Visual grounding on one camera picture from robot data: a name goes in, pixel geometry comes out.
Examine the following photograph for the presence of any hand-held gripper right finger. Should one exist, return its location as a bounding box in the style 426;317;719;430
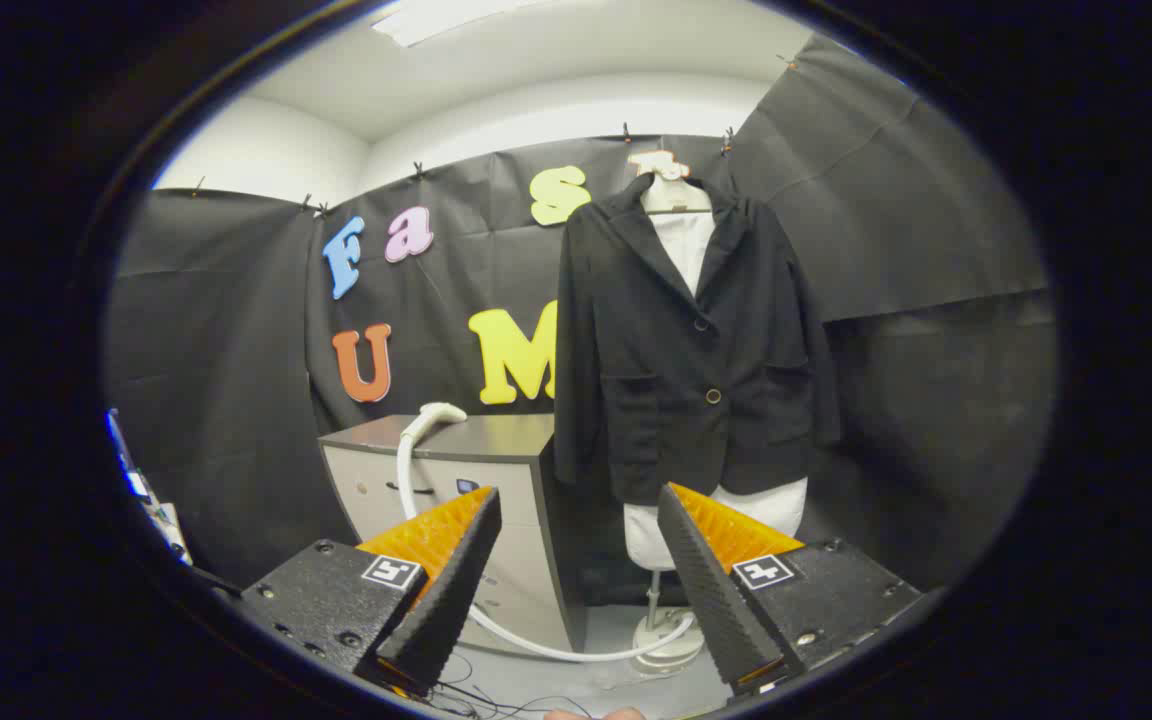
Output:
656;483;927;696

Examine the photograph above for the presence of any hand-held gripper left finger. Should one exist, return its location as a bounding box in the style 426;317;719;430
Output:
236;487;504;698

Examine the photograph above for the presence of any white garment steamer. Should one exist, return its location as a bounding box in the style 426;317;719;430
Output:
395;402;703;664

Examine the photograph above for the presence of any black suit jacket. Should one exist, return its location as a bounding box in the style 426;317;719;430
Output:
553;172;842;506

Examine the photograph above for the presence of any grey top drawer cabinet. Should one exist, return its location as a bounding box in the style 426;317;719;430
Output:
319;413;589;656

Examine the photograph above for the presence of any white and blue object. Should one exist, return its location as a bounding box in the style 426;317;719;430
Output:
106;407;193;567

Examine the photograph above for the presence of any black backdrop cloth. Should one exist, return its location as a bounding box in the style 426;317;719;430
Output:
104;35;1059;606

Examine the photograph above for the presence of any white mannequin torso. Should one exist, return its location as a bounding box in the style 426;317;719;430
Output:
622;176;810;673

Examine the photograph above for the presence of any ceiling light panel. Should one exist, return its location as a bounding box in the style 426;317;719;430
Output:
371;0;537;47

